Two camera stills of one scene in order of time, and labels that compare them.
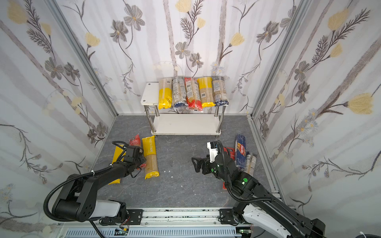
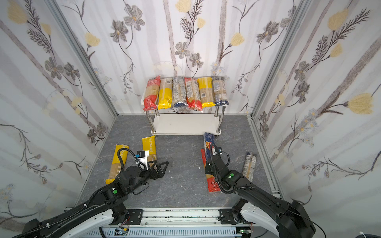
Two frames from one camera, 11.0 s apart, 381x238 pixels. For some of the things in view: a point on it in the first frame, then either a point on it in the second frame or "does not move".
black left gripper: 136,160 -> 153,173
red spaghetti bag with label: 193,97 does not move
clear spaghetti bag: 250,162 does not move
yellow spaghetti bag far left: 118,150 does not move
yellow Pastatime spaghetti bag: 149,150 does not move
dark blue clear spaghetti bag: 219,89 does not move
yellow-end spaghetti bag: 206,89 does not move
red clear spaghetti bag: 136,141 -> 152,93
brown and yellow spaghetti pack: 165,93 does not move
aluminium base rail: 156,218 does not move
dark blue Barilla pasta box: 240,148 -> 209,139
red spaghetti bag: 231,151 -> 213,186
